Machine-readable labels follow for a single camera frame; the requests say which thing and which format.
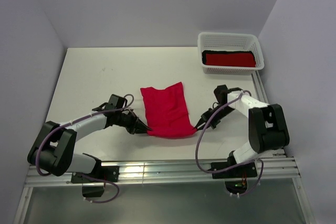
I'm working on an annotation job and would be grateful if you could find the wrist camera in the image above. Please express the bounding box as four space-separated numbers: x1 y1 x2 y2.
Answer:
214 84 228 105
92 94 128 112

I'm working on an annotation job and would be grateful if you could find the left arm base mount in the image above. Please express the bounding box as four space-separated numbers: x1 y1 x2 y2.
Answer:
70 165 120 204

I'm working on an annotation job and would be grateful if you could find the rolled red t-shirt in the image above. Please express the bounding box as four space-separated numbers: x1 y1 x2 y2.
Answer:
205 52 257 67

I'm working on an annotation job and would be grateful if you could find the red t-shirt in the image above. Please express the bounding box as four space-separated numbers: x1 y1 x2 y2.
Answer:
140 82 196 139
205 52 257 67

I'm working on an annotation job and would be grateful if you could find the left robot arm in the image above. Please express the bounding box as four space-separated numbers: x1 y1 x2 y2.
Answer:
27 109 151 182

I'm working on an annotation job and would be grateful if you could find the white plastic basket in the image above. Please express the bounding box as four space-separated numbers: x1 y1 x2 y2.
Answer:
197 32 265 74

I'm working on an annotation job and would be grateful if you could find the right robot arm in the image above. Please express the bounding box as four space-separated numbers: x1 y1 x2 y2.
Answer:
195 88 290 177

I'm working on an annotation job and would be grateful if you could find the aluminium table frame rail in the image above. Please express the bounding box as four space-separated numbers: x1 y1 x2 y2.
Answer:
14 80 301 223

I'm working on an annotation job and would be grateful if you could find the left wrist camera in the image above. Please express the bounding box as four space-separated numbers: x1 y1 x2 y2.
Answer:
92 94 128 112

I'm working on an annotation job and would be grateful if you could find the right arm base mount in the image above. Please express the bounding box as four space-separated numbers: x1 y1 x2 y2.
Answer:
209 155 258 196

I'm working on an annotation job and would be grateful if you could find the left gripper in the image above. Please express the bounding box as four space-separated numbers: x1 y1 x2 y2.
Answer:
115 111 153 134

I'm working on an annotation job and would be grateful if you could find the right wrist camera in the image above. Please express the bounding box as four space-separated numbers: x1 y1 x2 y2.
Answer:
214 84 228 105

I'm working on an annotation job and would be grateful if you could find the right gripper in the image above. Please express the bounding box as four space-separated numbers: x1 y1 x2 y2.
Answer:
196 104 235 130

